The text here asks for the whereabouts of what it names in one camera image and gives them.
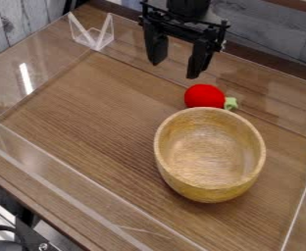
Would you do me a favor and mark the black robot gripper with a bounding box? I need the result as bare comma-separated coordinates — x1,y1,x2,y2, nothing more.
141,0,229,79

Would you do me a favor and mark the red plush strawberry fruit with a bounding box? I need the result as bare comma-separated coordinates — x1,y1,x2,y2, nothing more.
185,84,239,111

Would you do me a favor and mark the wooden oval bowl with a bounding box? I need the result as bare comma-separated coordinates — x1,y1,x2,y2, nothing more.
153,107,268,203

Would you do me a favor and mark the clear acrylic tray enclosure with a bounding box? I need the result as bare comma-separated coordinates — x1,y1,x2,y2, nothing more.
0,18,306,251

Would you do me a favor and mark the black equipment with cable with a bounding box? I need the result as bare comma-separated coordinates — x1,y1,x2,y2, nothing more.
0,217,63,251

